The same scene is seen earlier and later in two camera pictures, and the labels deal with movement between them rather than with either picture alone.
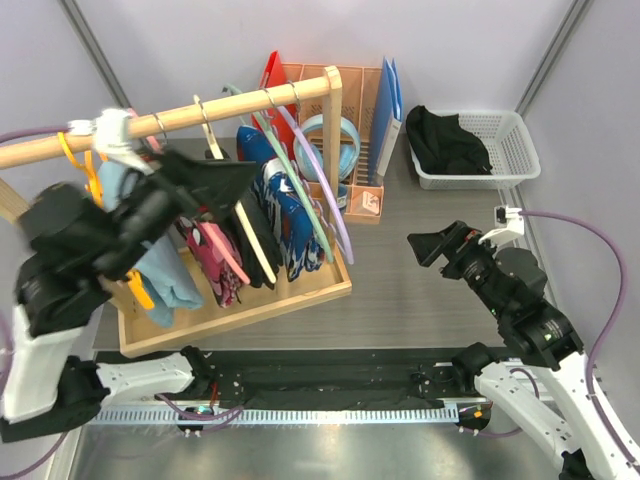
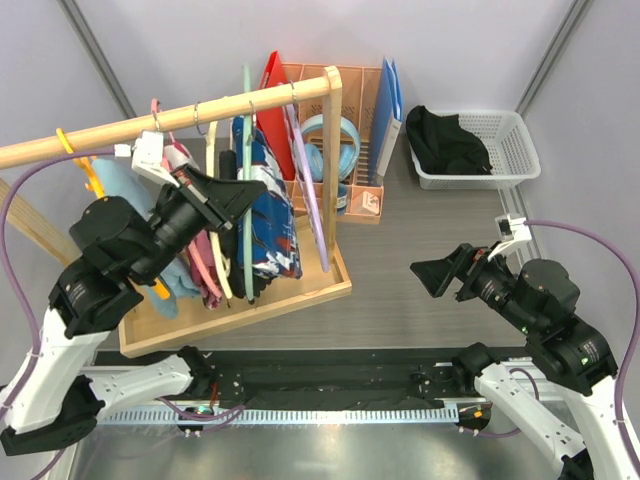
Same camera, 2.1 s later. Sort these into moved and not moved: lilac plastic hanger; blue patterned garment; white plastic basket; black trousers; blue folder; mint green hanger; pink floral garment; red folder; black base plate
Moved: mint green hanger; blue patterned garment; pink floral garment; lilac plastic hanger
Not moved: white plastic basket; blue folder; black trousers; red folder; black base plate
